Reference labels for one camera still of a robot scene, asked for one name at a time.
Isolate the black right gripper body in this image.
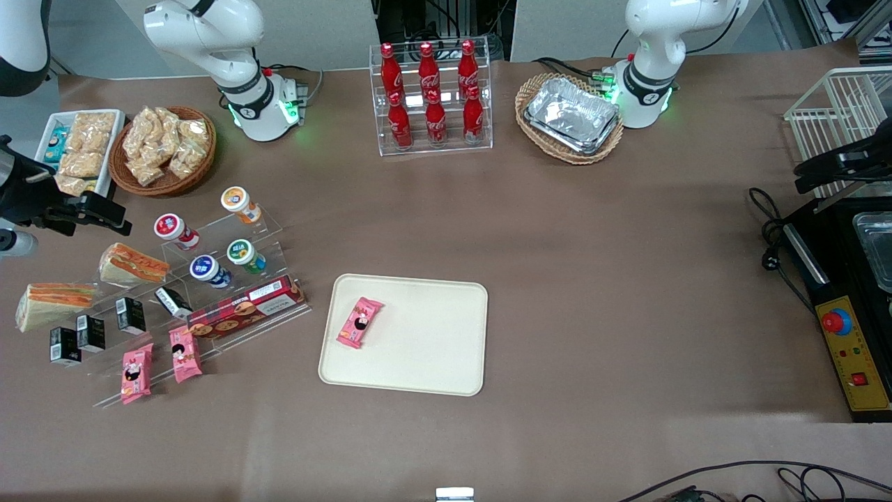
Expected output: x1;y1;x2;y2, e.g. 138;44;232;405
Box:
0;136;79;229

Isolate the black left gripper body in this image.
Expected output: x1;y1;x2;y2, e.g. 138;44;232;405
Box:
794;136;892;194

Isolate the triangle sandwich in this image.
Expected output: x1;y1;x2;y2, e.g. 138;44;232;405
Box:
15;282;98;333
98;243;171;288

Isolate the white rectangular snack tray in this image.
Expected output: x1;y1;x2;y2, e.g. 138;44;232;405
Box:
35;109;126;199

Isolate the aluminium foil tray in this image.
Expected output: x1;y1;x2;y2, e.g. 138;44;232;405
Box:
524;77;621;151
530;119;622;155

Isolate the beige plastic tray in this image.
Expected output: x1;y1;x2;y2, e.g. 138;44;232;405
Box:
318;273;489;397

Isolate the blue snack packet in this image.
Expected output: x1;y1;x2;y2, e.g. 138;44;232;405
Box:
45;125;70;163

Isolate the brown wicker snack basket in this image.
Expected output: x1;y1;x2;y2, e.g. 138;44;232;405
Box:
108;106;217;197

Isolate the red lid yogurt cup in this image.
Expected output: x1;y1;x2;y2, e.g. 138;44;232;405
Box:
153;213;201;252

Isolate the steel pan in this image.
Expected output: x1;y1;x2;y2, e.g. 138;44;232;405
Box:
853;212;892;294

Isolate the small black carton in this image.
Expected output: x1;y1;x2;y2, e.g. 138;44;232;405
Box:
154;287;194;320
49;326;82;367
77;314;107;353
115;297;147;335

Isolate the black machine housing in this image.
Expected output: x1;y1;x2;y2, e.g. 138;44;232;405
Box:
784;197;892;423

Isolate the blue lid yogurt cup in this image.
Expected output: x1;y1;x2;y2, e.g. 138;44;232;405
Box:
190;255;233;289

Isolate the orange lid yogurt cup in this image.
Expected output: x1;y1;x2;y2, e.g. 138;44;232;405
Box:
221;186;263;225

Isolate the green lid yogurt cup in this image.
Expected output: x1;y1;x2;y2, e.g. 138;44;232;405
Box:
226;239;267;275

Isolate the red emergency stop button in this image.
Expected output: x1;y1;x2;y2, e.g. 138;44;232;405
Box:
821;307;854;335

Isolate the pink snack packet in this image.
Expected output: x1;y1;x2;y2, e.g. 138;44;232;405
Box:
121;344;154;405
169;326;203;383
337;297;385;349

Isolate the red cookie box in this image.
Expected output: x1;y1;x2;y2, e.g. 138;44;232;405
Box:
187;275;307;340

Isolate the yellow control panel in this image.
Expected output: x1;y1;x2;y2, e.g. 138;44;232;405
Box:
815;296;892;413

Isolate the light wicker foil basket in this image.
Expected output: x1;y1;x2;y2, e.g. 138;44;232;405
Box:
515;73;625;165

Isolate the red cola bottle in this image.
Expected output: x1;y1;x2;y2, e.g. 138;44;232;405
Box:
417;42;440;97
457;40;480;95
387;92;413;150
380;43;404;98
424;91;448;148
463;86;485;145

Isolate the clear acrylic bottle rack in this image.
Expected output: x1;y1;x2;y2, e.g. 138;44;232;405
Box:
369;38;493;157

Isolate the black equipment rack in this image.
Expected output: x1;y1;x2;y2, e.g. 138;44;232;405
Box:
373;0;516;62

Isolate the white wire basket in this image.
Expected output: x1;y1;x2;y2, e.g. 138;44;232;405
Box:
784;66;892;203

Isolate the black power cable with plug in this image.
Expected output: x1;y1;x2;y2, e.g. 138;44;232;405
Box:
748;187;816;314

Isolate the grey metal frame equipment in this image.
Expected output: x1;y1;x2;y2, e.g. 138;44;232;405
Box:
798;0;892;67

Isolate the grey base cable bundle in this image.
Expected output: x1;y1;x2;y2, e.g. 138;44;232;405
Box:
268;64;325;107

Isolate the black base cable bundle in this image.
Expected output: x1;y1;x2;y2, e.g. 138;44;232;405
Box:
533;57;617;88

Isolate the looped black floor cable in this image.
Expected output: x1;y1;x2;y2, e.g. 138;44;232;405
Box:
777;466;847;502

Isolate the long black floor cable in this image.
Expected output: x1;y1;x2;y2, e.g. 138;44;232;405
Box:
617;460;892;502

